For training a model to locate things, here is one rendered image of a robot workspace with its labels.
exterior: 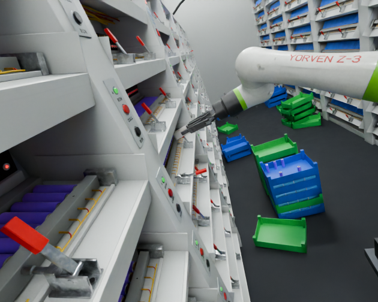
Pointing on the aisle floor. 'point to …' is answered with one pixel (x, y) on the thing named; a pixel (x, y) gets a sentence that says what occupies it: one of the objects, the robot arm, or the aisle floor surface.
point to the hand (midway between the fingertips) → (181, 132)
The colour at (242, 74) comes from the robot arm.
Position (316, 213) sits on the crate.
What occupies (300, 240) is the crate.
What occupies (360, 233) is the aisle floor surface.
